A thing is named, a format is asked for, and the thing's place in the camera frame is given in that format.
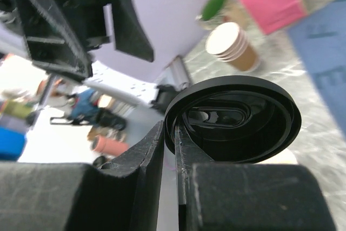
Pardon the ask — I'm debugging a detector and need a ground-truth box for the green interior enamel mug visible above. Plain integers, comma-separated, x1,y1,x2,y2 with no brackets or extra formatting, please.
195,0,236,30

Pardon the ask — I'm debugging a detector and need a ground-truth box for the stack of brown paper cups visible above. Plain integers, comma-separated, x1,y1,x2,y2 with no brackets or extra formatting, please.
205,22,260,72

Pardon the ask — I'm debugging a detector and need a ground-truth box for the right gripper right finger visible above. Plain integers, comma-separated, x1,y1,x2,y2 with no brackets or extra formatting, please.
174,124,213,230

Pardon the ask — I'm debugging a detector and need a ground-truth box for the black plastic cup lid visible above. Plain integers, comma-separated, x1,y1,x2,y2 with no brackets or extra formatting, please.
164,75,302,163

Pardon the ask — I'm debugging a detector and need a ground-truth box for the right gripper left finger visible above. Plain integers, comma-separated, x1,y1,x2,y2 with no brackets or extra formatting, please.
93,121,164,230

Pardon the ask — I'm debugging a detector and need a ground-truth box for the blue alphabet cloth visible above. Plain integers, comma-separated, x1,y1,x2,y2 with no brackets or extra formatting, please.
288,0,345,132

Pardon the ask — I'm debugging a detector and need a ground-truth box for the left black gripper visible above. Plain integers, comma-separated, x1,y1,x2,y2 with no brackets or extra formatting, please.
1,0,154,82

